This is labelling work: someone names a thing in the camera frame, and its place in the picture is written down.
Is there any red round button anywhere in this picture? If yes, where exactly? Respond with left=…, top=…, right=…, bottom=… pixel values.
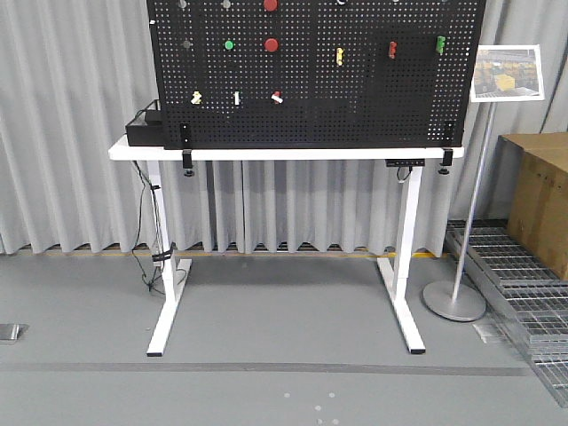
left=263, top=0, right=279, bottom=12
left=264, top=37, right=280, bottom=52

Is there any upper red round button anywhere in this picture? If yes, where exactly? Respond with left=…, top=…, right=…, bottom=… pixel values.
left=263, top=0, right=279, bottom=12

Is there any white standing desk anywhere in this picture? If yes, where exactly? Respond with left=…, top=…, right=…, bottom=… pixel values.
left=108, top=135, right=464, bottom=357

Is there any yellow toggle switch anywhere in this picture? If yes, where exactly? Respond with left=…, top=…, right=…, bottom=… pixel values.
left=335, top=47, right=343, bottom=67

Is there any metal sign stand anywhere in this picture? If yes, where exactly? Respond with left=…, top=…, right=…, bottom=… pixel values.
left=422, top=102, right=497, bottom=323

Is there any printed photo sign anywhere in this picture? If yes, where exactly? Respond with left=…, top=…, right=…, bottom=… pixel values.
left=470, top=44, right=545, bottom=103

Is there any green toggle switch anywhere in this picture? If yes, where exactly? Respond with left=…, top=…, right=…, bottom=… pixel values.
left=436, top=35, right=446, bottom=55

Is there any red toggle switch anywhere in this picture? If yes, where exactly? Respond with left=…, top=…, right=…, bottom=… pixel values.
left=388, top=41, right=398, bottom=59

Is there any black box on desk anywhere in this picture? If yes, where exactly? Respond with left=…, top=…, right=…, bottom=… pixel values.
left=125, top=118, right=165, bottom=146

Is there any left black table clamp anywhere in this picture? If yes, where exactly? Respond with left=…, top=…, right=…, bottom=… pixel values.
left=180, top=123, right=194, bottom=178

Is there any desk height control panel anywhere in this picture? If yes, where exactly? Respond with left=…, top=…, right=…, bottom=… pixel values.
left=385, top=159, right=425, bottom=168

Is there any metal floor grating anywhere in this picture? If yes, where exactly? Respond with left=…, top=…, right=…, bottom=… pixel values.
left=465, top=219, right=567, bottom=408

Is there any black table clamp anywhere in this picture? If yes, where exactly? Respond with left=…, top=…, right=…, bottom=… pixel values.
left=180, top=123, right=194, bottom=178
left=438, top=121, right=454, bottom=176

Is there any yellow white rotary knob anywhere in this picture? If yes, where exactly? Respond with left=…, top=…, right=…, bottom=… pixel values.
left=191, top=91, right=202, bottom=105

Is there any red white rotary knob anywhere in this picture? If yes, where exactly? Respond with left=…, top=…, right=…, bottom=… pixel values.
left=271, top=91, right=283, bottom=104

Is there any brown cardboard box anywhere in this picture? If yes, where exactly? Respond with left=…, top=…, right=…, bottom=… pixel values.
left=501, top=132, right=567, bottom=280

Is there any lower red round button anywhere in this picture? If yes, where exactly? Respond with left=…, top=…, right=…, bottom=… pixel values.
left=264, top=37, right=280, bottom=52

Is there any right black table clamp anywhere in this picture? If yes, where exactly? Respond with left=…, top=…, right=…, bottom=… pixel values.
left=438, top=121, right=454, bottom=176

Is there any black power cable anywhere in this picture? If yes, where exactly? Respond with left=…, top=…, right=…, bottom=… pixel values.
left=131, top=160, right=190, bottom=297

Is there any black perforated pegboard panel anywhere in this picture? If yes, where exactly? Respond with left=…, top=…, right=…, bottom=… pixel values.
left=146, top=1, right=486, bottom=150

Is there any small metal floor plate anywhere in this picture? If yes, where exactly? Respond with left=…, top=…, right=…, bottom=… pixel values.
left=0, top=323, right=29, bottom=344

